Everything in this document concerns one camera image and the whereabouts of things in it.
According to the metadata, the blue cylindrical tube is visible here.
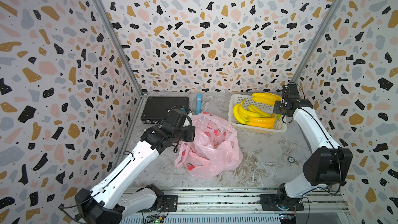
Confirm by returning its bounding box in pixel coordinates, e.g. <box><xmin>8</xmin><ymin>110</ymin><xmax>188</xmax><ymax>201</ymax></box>
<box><xmin>195</xmin><ymin>93</ymin><xmax>203</xmax><ymax>115</ymax></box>

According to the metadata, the white perforated plastic basket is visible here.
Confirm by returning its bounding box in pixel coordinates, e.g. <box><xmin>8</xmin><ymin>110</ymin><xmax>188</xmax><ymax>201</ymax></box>
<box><xmin>229</xmin><ymin>93</ymin><xmax>287</xmax><ymax>135</ymax></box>

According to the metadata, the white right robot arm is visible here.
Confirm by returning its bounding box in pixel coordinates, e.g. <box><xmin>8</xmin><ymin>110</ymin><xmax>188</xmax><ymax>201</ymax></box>
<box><xmin>260</xmin><ymin>83</ymin><xmax>353</xmax><ymax>211</ymax></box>

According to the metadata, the yellow banana bunch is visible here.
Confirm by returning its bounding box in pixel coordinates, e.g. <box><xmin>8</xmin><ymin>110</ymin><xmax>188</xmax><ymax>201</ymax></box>
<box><xmin>233</xmin><ymin>101</ymin><xmax>272</xmax><ymax>125</ymax></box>
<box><xmin>252</xmin><ymin>92</ymin><xmax>282</xmax><ymax>106</ymax></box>
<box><xmin>246</xmin><ymin>117</ymin><xmax>277</xmax><ymax>129</ymax></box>

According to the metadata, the black ribbed carry case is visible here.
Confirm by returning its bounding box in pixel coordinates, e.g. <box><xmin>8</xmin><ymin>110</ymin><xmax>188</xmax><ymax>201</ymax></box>
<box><xmin>141</xmin><ymin>96</ymin><xmax>189</xmax><ymax>124</ymax></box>

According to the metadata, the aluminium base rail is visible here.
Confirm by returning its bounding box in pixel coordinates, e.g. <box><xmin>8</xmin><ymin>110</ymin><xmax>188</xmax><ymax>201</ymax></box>
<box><xmin>119</xmin><ymin>187</ymin><xmax>349</xmax><ymax>224</ymax></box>

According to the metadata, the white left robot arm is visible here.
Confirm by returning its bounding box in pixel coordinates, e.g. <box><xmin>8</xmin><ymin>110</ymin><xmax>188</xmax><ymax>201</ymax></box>
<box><xmin>67</xmin><ymin>106</ymin><xmax>195</xmax><ymax>224</ymax></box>

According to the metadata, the pink plastic bag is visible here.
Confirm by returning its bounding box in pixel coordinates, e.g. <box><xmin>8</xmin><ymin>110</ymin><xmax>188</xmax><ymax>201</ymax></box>
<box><xmin>174</xmin><ymin>113</ymin><xmax>243</xmax><ymax>179</ymax></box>

